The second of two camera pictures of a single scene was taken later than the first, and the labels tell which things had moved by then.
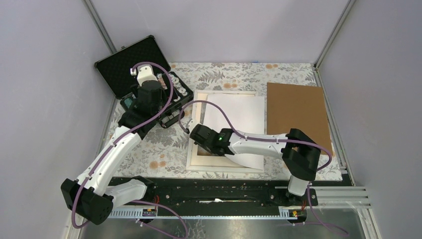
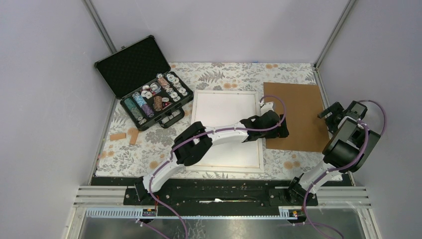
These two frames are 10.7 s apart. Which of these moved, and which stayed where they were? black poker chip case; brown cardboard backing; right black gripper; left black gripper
Moved: left black gripper; right black gripper
Stayed: black poker chip case; brown cardboard backing
